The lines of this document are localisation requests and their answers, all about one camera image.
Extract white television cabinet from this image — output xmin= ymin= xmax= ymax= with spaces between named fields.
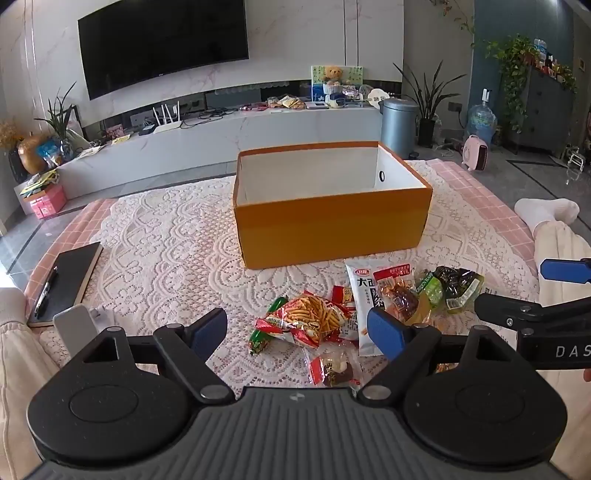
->
xmin=55 ymin=104 xmax=385 ymax=186

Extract pink space heater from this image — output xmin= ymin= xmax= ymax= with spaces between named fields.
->
xmin=462 ymin=135 xmax=490 ymax=172

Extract brown meat packet red label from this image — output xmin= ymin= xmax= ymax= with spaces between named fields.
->
xmin=373 ymin=267 xmax=420 ymax=324

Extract yellow snack packet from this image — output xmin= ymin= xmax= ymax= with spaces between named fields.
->
xmin=406 ymin=300 xmax=435 ymax=329

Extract dark green snack packet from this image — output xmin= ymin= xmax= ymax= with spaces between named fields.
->
xmin=434 ymin=266 xmax=485 ymax=315

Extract pink box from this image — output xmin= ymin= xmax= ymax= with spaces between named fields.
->
xmin=22 ymin=184 xmax=68 ymax=219

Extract black pen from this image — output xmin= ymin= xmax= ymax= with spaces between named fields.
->
xmin=34 ymin=265 xmax=59 ymax=319

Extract black notebook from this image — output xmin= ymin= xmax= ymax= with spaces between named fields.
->
xmin=27 ymin=242 xmax=105 ymax=328

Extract grey blue trash can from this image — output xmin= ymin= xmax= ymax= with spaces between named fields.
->
xmin=379 ymin=98 xmax=419 ymax=160

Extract person's leg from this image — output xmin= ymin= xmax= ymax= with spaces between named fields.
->
xmin=514 ymin=198 xmax=591 ymax=311
xmin=0 ymin=286 xmax=63 ymax=480

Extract person's left leg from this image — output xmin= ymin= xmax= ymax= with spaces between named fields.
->
xmin=0 ymin=286 xmax=63 ymax=480

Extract white step stool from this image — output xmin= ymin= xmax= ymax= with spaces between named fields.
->
xmin=566 ymin=145 xmax=591 ymax=172

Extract white lace tablecloth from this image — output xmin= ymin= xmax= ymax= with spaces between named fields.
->
xmin=39 ymin=159 xmax=542 ymax=402

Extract dark grey drawer cabinet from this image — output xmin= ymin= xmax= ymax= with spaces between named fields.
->
xmin=501 ymin=65 xmax=578 ymax=155

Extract snack bags on cabinet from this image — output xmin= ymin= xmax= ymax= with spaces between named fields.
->
xmin=268 ymin=95 xmax=308 ymax=110

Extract yellow green paper items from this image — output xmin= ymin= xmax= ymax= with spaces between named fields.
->
xmin=20 ymin=170 xmax=59 ymax=198

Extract green leafy plant in vase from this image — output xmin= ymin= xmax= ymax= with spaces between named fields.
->
xmin=34 ymin=83 xmax=88 ymax=158

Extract white router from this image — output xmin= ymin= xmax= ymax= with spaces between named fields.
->
xmin=151 ymin=104 xmax=184 ymax=133

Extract light green snack packet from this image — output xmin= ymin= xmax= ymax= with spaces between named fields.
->
xmin=414 ymin=271 xmax=445 ymax=308

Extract golden gourd ornament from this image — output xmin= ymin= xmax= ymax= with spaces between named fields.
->
xmin=17 ymin=134 xmax=49 ymax=176

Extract blue water jug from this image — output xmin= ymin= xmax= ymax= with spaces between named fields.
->
xmin=466 ymin=89 xmax=498 ymax=148

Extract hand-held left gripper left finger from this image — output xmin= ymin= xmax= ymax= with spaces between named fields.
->
xmin=69 ymin=307 xmax=236 ymax=405

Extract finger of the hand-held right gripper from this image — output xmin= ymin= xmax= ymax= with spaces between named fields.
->
xmin=475 ymin=292 xmax=591 ymax=333
xmin=539 ymin=258 xmax=591 ymax=281

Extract black flat television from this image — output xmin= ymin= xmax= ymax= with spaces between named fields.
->
xmin=78 ymin=0 xmax=252 ymax=101

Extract blue plastic bag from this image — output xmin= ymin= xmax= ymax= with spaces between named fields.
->
xmin=37 ymin=138 xmax=64 ymax=167

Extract green red snack packet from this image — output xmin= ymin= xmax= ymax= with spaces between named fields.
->
xmin=249 ymin=296 xmax=296 ymax=356

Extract red fries snack packet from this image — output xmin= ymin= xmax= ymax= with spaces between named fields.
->
xmin=256 ymin=292 xmax=357 ymax=350

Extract person's right leg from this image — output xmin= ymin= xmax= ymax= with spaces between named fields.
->
xmin=514 ymin=198 xmax=591 ymax=311

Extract white spicy strip packet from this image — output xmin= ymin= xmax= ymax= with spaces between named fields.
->
xmin=345 ymin=259 xmax=394 ymax=357

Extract red brown snack packet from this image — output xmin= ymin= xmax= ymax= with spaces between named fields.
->
xmin=307 ymin=348 xmax=362 ymax=387

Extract pink checkered blanket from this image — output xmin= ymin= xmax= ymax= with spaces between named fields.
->
xmin=23 ymin=158 xmax=544 ymax=324

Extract orange cardboard box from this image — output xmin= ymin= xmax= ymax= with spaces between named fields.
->
xmin=232 ymin=141 xmax=433 ymax=270

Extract hanging green vine plant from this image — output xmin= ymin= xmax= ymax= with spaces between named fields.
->
xmin=484 ymin=34 xmax=537 ymax=134

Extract row of bottles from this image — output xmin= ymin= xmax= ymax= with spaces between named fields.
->
xmin=531 ymin=39 xmax=578 ymax=84

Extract potted plant in black pot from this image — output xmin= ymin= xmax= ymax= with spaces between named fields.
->
xmin=394 ymin=62 xmax=468 ymax=148

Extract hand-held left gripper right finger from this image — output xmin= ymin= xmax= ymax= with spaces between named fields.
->
xmin=358 ymin=307 xmax=525 ymax=403

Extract silver phone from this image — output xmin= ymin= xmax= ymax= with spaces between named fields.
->
xmin=52 ymin=305 xmax=100 ymax=357

